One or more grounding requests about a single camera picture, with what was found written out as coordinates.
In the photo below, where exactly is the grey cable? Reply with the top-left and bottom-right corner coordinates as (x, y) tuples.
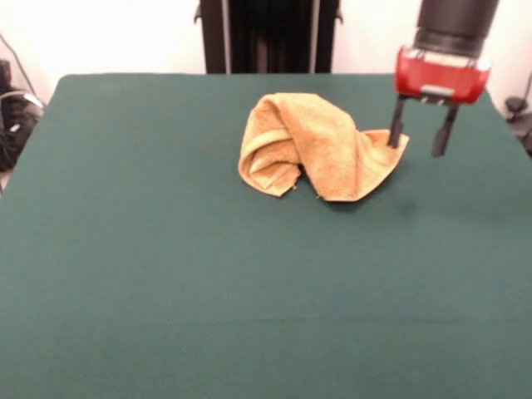
(0, 32), (47, 111)

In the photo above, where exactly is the dark green table cloth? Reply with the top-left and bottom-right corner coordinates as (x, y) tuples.
(0, 72), (532, 399)

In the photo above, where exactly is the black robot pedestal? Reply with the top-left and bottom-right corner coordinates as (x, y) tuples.
(193, 0), (344, 76)

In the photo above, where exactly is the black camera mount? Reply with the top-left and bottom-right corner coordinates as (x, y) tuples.
(0, 57), (45, 172)
(504, 96), (532, 158)

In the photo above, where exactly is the orange terry towel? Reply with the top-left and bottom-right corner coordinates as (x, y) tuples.
(236, 91), (411, 204)

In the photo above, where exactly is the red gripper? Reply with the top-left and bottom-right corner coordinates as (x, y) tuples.
(387, 45), (491, 158)

